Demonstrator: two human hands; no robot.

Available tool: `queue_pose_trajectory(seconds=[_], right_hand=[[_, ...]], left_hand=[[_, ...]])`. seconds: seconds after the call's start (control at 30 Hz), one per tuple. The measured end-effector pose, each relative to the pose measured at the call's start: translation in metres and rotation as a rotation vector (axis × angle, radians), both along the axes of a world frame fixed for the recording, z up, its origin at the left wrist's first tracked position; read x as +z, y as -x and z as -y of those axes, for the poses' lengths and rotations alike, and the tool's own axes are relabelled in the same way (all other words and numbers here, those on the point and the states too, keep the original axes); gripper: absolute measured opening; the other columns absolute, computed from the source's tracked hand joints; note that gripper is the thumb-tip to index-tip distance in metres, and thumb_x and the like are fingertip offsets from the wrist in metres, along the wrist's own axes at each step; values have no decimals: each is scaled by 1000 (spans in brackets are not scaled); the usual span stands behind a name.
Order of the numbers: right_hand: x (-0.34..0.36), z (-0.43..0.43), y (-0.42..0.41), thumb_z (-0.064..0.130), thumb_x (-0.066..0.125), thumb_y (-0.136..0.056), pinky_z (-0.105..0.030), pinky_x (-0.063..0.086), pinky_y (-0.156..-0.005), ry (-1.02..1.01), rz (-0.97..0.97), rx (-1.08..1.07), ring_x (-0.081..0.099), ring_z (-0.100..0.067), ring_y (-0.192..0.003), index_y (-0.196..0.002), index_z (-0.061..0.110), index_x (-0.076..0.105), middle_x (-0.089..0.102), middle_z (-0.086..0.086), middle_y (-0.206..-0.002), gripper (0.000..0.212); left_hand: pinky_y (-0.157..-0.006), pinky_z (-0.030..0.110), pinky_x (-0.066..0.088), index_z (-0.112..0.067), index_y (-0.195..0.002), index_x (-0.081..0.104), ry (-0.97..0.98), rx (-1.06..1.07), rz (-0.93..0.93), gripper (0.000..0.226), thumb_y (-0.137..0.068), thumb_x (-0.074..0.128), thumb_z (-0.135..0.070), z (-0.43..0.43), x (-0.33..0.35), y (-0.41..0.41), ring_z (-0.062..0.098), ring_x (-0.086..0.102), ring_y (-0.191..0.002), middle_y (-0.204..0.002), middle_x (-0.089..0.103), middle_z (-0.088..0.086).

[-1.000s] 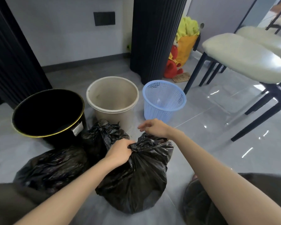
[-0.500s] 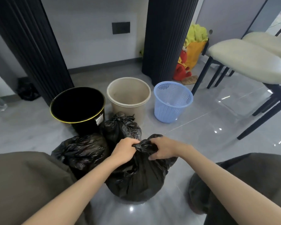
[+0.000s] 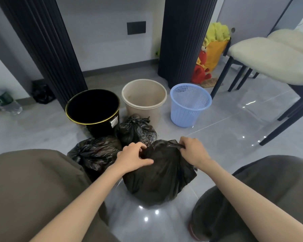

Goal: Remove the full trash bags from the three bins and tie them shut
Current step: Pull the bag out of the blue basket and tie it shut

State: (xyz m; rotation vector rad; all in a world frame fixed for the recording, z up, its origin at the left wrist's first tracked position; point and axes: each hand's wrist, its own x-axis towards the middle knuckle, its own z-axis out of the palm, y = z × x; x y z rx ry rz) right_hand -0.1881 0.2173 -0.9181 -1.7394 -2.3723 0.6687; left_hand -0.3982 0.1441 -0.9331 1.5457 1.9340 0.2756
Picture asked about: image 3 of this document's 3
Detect red plush toy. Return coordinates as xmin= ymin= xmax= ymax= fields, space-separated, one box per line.
xmin=191 ymin=46 xmax=212 ymax=84

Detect beige plastic bin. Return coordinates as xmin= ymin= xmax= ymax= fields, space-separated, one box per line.
xmin=121 ymin=79 xmax=168 ymax=124

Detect black garbage bag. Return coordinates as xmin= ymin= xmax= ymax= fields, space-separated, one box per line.
xmin=67 ymin=135 xmax=123 ymax=182
xmin=116 ymin=114 xmax=158 ymax=147
xmin=122 ymin=139 xmax=198 ymax=207

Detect person's right leg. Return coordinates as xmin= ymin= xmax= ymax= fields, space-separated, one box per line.
xmin=188 ymin=155 xmax=303 ymax=242

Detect black wall outlet panel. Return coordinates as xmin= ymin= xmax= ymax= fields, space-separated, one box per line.
xmin=127 ymin=21 xmax=147 ymax=36

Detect person's left leg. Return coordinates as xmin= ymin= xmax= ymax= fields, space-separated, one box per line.
xmin=0 ymin=148 xmax=121 ymax=242

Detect person's left forearm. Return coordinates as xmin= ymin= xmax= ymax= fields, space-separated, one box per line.
xmin=30 ymin=163 xmax=128 ymax=242

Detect large clear water bottle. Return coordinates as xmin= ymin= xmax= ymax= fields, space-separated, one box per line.
xmin=0 ymin=84 xmax=23 ymax=116

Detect small crumpled black bag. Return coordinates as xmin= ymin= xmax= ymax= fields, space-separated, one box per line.
xmin=31 ymin=79 xmax=57 ymax=105

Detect person's right hand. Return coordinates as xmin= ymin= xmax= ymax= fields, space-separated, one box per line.
xmin=178 ymin=136 xmax=212 ymax=170

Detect blue mesh plastic bin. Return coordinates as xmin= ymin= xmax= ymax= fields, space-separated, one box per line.
xmin=170 ymin=83 xmax=212 ymax=128

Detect yellow plush toy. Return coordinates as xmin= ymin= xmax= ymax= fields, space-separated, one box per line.
xmin=203 ymin=22 xmax=231 ymax=72

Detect person's right pink shoe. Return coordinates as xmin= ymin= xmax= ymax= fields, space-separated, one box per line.
xmin=188 ymin=219 xmax=200 ymax=242

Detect cream cushioned chair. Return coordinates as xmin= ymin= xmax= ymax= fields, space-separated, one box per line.
xmin=210 ymin=37 xmax=303 ymax=147
xmin=267 ymin=29 xmax=303 ymax=61

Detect black bin with gold rim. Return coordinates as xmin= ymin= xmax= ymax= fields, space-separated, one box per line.
xmin=65 ymin=89 xmax=121 ymax=139

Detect person's leg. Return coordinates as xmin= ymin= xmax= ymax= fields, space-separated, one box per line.
xmin=188 ymin=155 xmax=303 ymax=242
xmin=0 ymin=148 xmax=121 ymax=242

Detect person's left hand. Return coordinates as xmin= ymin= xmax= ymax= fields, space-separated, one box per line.
xmin=112 ymin=142 xmax=155 ymax=175

